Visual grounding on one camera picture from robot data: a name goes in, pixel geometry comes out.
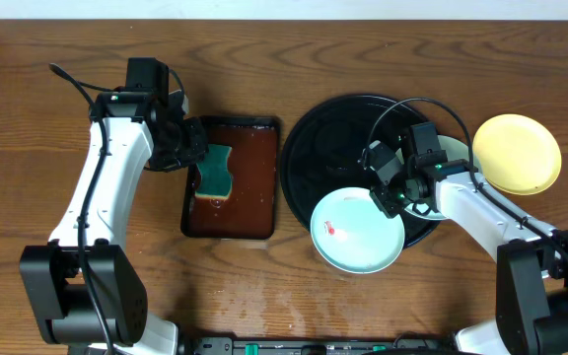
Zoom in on round black serving tray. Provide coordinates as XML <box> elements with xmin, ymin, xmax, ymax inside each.
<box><xmin>280</xmin><ymin>94</ymin><xmax>427</xmax><ymax>228</ymax></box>

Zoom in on yellow plate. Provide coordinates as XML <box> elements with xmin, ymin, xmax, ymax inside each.
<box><xmin>472</xmin><ymin>113</ymin><xmax>562</xmax><ymax>195</ymax></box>

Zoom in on light green plate front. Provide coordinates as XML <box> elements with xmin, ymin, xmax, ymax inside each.
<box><xmin>310</xmin><ymin>187</ymin><xmax>405</xmax><ymax>274</ymax></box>

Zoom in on light green plate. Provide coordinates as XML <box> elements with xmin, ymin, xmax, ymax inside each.
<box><xmin>310</xmin><ymin>187</ymin><xmax>405</xmax><ymax>274</ymax></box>
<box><xmin>400</xmin><ymin>135</ymin><xmax>468</xmax><ymax>221</ymax></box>

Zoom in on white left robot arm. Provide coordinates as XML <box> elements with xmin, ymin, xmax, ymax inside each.
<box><xmin>20</xmin><ymin>91</ymin><xmax>206</xmax><ymax>354</ymax></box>

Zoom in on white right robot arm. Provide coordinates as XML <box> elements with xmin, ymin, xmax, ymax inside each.
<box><xmin>360</xmin><ymin>137</ymin><xmax>568</xmax><ymax>354</ymax></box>

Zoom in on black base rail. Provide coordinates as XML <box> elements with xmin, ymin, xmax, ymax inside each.
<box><xmin>177</xmin><ymin>337</ymin><xmax>460</xmax><ymax>355</ymax></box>

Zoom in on black rectangular water tray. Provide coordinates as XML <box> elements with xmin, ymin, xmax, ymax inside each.
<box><xmin>180</xmin><ymin>115</ymin><xmax>280</xmax><ymax>240</ymax></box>

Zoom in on green scouring sponge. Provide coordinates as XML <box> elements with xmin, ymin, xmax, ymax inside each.
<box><xmin>195</xmin><ymin>144</ymin><xmax>233</xmax><ymax>200</ymax></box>

